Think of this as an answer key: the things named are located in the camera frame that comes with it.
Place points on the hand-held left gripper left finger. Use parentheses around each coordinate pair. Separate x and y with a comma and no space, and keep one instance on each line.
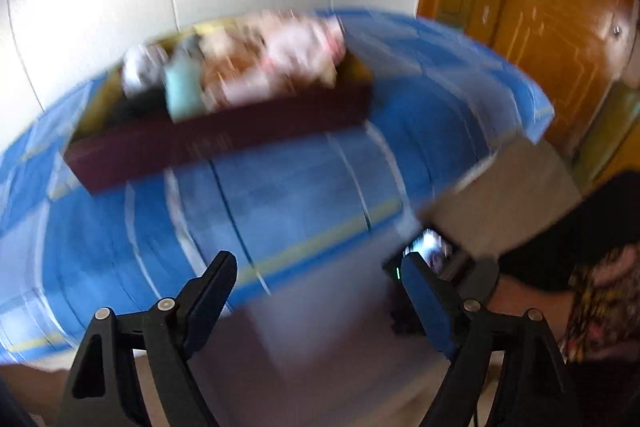
(210,302)

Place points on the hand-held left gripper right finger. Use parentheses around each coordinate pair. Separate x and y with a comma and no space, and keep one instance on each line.
(430,307)

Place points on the maroon storage box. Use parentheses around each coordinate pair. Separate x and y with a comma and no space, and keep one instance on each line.
(225,137)

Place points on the pale green cloth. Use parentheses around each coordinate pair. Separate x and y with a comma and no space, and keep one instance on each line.
(182,89)

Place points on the peach garment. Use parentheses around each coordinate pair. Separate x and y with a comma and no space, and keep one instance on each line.
(240,72)

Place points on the floral patterned shorts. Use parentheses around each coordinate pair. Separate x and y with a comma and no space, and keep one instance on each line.
(605,302)

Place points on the blue plaid blanket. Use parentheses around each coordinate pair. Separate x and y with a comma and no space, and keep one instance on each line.
(300,187)

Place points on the white cloth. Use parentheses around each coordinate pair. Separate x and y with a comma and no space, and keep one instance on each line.
(142,69)

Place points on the wooden door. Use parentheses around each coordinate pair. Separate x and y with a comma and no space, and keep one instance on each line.
(550,32)

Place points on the door knob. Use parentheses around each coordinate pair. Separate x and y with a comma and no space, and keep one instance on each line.
(616,30)

